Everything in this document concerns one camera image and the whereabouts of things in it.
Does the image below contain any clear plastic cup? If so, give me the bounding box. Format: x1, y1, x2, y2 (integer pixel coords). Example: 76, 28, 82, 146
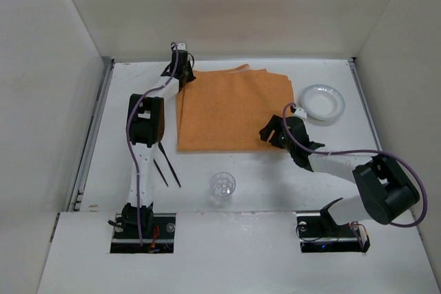
210, 172, 236, 207

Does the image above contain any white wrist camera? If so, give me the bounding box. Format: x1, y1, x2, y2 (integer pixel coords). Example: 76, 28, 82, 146
170, 42, 187, 51
290, 106, 307, 120

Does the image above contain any left aluminium table rail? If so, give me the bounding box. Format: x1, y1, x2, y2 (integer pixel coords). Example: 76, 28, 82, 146
65, 56, 114, 211

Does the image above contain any black plastic knife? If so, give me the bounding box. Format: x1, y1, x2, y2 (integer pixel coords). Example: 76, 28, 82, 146
158, 142, 182, 188

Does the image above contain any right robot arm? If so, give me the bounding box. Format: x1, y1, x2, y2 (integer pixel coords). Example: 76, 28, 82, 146
259, 115, 428, 227

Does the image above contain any orange cloth placemat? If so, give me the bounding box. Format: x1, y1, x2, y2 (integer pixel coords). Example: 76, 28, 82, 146
176, 64, 295, 152

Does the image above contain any aluminium table rail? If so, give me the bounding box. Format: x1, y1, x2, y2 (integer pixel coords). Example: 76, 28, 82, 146
345, 59, 406, 216
65, 56, 114, 211

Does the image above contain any right aluminium table rail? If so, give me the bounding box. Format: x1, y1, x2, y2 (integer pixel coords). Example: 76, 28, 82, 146
345, 59, 406, 216

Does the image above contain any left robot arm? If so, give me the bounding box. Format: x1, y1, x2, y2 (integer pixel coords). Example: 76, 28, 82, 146
110, 43, 196, 242

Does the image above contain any black plastic fork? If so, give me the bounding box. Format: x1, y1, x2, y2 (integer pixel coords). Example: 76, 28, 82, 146
153, 159, 169, 187

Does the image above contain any white round plate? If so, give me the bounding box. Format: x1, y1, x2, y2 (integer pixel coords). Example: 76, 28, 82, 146
300, 84, 346, 122

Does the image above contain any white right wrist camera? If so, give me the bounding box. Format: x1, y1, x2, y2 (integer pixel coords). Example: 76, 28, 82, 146
290, 106, 307, 120

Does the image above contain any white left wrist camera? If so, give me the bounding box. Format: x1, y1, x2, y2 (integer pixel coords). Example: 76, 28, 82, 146
170, 42, 187, 51

